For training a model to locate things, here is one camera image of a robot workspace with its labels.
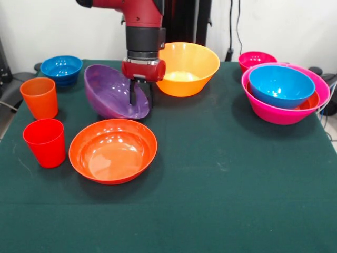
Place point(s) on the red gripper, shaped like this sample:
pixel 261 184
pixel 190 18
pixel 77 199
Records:
pixel 143 71

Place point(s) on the purple plastic bowl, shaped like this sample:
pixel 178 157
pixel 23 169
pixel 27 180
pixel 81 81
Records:
pixel 110 89

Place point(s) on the orange plastic bowl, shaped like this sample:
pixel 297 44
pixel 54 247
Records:
pixel 189 66

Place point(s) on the orange-red plastic bowl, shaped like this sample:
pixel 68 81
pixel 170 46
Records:
pixel 113 158
pixel 308 104

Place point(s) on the large magenta plastic bowl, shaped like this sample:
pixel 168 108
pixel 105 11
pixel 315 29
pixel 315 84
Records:
pixel 276 117

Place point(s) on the light blue plastic bowl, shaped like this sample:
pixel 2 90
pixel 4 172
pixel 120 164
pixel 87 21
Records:
pixel 281 84

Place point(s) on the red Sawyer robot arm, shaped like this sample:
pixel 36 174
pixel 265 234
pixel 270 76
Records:
pixel 142 26

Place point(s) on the small dark blue bowl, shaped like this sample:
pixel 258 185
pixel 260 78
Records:
pixel 61 71

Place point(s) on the orange plastic cup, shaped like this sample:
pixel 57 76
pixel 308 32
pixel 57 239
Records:
pixel 39 100

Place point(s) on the red plastic cup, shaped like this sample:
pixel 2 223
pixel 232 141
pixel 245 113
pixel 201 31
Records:
pixel 44 147

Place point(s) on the small magenta plastic bowl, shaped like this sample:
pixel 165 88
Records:
pixel 256 59

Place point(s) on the dark green table cloth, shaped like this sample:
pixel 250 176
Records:
pixel 171 216

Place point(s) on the black office chair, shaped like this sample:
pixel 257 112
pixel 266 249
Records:
pixel 10 92
pixel 317 71

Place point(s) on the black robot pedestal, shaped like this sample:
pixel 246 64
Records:
pixel 184 21

